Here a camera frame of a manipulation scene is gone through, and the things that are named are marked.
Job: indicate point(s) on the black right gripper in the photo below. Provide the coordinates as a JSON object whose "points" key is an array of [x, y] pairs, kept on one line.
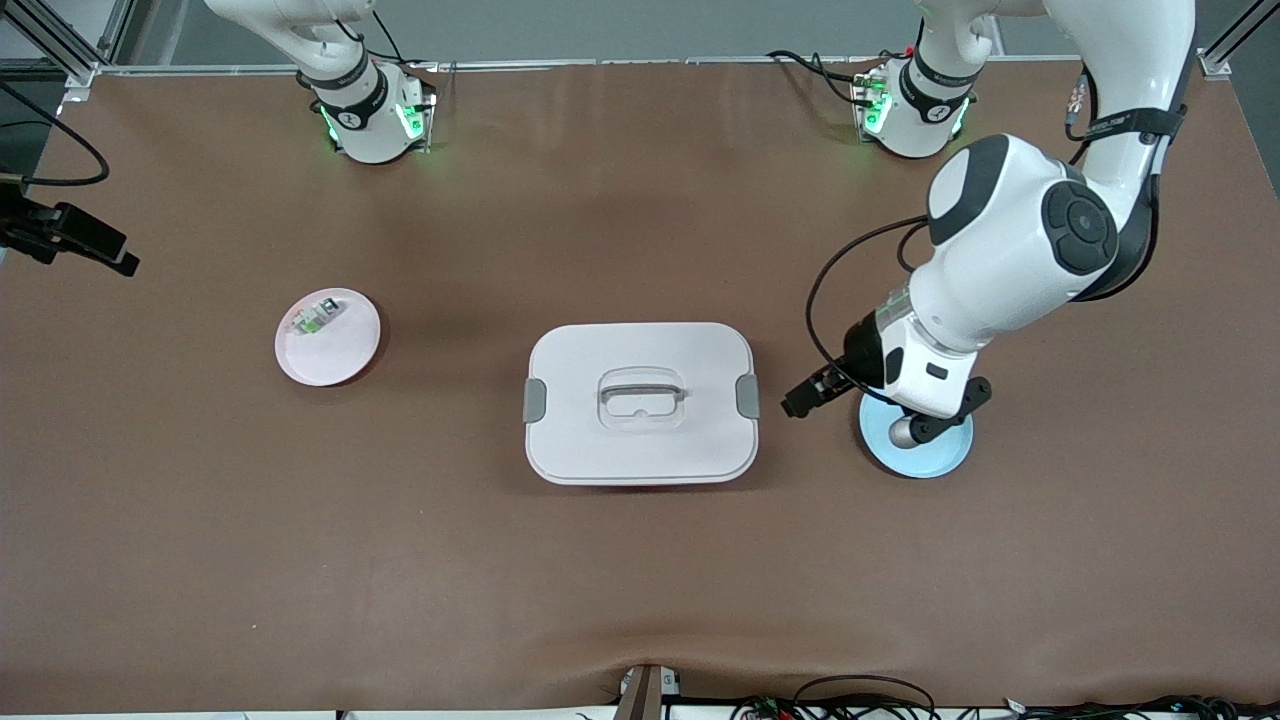
{"points": [[40, 229]]}

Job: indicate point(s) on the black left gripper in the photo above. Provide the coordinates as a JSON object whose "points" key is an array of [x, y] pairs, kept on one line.
{"points": [[862, 356]]}

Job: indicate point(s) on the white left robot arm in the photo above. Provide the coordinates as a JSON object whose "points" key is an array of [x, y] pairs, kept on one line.
{"points": [[1010, 250]]}

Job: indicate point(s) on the grey box latch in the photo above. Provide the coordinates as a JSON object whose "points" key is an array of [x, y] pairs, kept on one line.
{"points": [[748, 397], [535, 400]]}

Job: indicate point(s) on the blue round plate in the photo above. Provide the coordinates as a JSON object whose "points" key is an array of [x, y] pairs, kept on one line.
{"points": [[930, 460]]}

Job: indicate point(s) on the white lidded storage box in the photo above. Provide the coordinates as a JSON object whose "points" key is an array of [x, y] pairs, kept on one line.
{"points": [[640, 450]]}

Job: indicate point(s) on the pink round plate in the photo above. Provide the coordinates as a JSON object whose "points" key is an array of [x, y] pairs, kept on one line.
{"points": [[330, 350]]}

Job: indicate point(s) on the aluminium frame profile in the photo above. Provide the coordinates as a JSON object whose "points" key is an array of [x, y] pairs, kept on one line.
{"points": [[1230, 50], [70, 45]]}

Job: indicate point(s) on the green and white switch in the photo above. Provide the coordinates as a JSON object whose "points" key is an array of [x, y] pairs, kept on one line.
{"points": [[316, 315]]}

